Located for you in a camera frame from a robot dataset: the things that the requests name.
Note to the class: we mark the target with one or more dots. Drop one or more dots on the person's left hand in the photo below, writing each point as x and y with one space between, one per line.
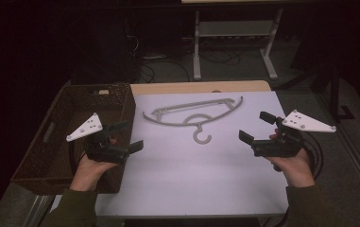
88 171

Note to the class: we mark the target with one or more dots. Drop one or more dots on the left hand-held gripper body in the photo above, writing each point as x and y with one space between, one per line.
105 150

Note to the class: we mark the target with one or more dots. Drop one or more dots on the black metal stand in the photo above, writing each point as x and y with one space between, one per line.
335 94

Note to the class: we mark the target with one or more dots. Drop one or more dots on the brown wicker basket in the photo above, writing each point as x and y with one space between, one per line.
54 157

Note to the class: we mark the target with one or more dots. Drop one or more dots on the grey plastic clothes hanger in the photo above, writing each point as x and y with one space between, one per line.
168 123

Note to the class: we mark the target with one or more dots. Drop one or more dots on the person's right hand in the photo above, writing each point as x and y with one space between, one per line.
295 171

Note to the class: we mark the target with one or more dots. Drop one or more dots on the white power strip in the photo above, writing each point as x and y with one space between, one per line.
154 57

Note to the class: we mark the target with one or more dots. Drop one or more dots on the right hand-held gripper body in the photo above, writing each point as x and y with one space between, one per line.
278 148

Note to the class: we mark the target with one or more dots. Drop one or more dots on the white table mat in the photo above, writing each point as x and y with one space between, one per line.
184 176

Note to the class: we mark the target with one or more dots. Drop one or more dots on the white metal desk frame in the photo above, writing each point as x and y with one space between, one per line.
236 29

